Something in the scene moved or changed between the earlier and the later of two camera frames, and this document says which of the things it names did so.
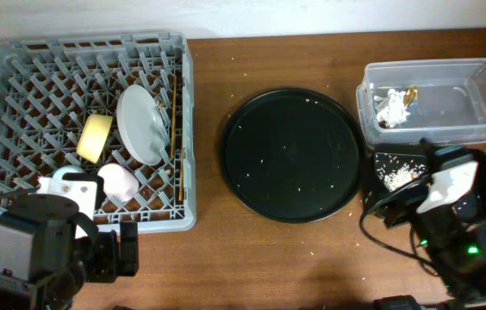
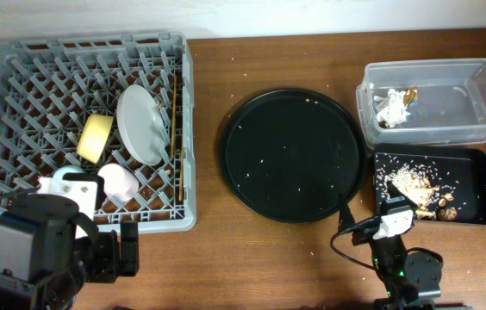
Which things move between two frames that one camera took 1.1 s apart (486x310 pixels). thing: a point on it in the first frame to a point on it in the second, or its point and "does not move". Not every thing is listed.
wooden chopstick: [182, 176] does not move
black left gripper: [111, 265] does not move
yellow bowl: [93, 136] does not move
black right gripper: [407, 207] to [346, 218]
